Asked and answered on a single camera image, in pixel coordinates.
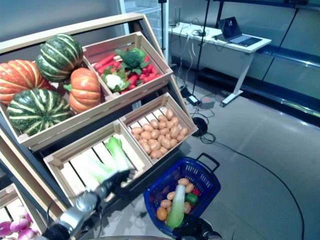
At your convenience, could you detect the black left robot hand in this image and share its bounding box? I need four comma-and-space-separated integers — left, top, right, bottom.
101, 169, 138, 199

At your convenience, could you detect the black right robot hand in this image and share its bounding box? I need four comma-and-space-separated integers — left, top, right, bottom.
174, 216, 213, 240

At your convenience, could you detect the blue plastic shopping basket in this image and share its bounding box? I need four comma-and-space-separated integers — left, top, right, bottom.
143, 152, 221, 238

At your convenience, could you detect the pale green leek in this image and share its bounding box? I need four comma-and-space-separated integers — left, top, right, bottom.
166, 184, 187, 229
74, 154, 118, 184

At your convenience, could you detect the green leafy leek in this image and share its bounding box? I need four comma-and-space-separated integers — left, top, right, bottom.
104, 136, 136, 174

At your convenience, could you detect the green bell pepper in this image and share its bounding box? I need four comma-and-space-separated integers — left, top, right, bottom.
186, 192, 200, 206

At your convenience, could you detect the orange fruit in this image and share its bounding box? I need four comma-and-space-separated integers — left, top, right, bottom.
156, 207, 168, 221

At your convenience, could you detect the wooden leek crate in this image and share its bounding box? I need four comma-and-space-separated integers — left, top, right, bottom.
43, 119, 153, 200

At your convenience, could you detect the large wooden pumpkin crate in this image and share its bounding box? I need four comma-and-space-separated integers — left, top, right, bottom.
0, 58, 115, 152

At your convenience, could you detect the wooden potato crate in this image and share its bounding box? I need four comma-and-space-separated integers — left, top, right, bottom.
119, 92, 199, 165

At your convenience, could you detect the small orange pumpkin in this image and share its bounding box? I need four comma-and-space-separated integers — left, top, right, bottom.
63, 67, 102, 115

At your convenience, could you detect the white cauliflower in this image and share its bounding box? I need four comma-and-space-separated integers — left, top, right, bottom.
101, 66, 131, 93

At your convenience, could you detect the red chili pepper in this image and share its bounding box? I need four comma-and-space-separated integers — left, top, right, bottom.
126, 73, 140, 87
140, 63, 163, 84

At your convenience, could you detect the purple white turnip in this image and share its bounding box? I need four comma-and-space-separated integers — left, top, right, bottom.
0, 221, 12, 237
17, 227, 36, 240
14, 206, 29, 219
9, 217, 29, 232

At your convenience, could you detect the green striped pumpkin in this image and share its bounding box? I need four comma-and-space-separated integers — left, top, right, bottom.
35, 33, 84, 83
6, 88, 73, 137

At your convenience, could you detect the black power adapter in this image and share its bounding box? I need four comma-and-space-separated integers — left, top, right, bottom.
186, 94, 201, 106

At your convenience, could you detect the wooden turnip crate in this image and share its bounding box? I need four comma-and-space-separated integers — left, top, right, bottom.
0, 183, 48, 240

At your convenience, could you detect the orange carrot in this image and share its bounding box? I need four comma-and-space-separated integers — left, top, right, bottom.
93, 54, 116, 70
97, 61, 121, 76

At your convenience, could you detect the grey box with red top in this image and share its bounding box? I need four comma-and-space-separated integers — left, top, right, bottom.
199, 97, 216, 110

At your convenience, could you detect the green broccoli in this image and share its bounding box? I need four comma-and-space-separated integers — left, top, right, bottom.
115, 47, 150, 75

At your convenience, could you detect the wooden mixed vegetable crate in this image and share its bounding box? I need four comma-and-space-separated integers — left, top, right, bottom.
82, 31, 174, 101

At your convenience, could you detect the large orange pumpkin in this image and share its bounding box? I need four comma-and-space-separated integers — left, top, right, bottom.
0, 59, 53, 106

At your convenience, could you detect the black tripod pole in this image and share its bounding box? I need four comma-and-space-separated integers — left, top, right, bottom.
191, 0, 211, 101
157, 0, 168, 52

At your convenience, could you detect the wooden display stand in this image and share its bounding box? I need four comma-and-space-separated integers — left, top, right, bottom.
0, 12, 200, 221

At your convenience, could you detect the white office desk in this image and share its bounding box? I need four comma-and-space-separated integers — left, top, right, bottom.
167, 21, 272, 108

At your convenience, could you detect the clear container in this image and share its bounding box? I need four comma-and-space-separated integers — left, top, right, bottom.
169, 6, 182, 27

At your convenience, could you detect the grey open laptop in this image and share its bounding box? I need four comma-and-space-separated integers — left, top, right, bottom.
216, 16, 264, 47

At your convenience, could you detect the coiled black cable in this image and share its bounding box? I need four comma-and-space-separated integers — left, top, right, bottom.
191, 116, 216, 145

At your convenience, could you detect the long black floor cable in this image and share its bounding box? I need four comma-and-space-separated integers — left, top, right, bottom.
214, 141, 308, 240

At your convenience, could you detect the white hanging cable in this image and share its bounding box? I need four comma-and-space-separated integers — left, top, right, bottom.
178, 23, 201, 88

